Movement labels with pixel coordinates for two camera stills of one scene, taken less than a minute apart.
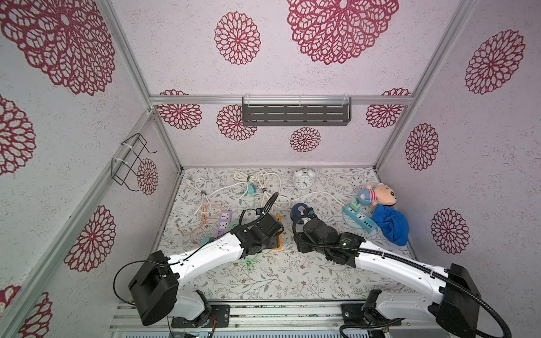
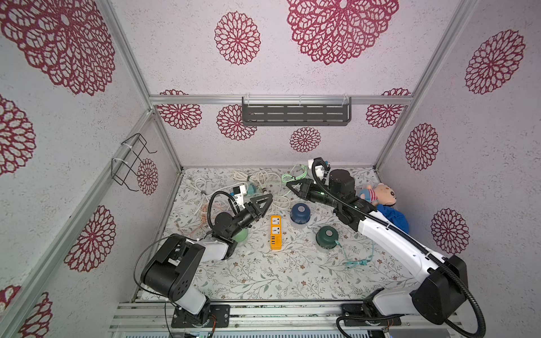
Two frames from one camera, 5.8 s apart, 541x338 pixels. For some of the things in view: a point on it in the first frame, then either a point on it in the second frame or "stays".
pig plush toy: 382,195 stays
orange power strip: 279,219 stays
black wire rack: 126,163 stays
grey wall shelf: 296,110 stays
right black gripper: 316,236 → 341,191
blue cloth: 392,224 stays
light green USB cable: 249,261 → 287,177
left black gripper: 274,242 → 268,200
